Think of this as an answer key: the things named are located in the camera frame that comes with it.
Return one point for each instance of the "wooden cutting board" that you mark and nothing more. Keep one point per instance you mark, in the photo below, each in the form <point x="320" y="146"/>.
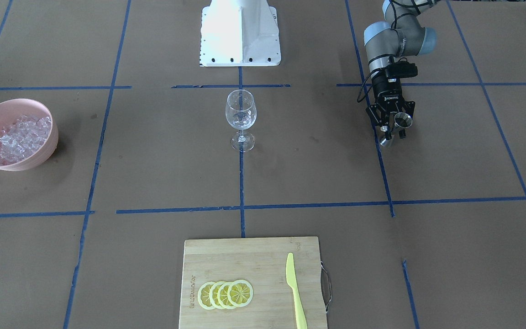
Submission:
<point x="261" y="261"/>

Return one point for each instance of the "lemon slice stack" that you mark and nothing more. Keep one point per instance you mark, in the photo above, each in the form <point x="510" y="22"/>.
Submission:
<point x="225" y="295"/>

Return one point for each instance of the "pink ice bowl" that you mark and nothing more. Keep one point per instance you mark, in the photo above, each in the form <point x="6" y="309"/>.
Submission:
<point x="28" y="134"/>

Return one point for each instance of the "steel jigger measure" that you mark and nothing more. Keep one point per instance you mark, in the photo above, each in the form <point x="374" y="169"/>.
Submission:
<point x="386" y="142"/>

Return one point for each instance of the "white pedestal column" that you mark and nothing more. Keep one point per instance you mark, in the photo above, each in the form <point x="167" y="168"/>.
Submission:
<point x="239" y="33"/>

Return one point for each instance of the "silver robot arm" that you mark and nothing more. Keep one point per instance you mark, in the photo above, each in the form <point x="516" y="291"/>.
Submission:
<point x="388" y="44"/>

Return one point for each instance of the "clear wine glass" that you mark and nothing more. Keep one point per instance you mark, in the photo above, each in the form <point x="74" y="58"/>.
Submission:
<point x="241" y="114"/>

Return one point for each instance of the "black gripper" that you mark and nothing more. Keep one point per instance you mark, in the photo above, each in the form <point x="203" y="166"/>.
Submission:
<point x="386" y="93"/>

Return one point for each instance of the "yellow plastic knife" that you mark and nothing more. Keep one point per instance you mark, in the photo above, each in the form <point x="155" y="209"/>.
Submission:
<point x="291" y="280"/>

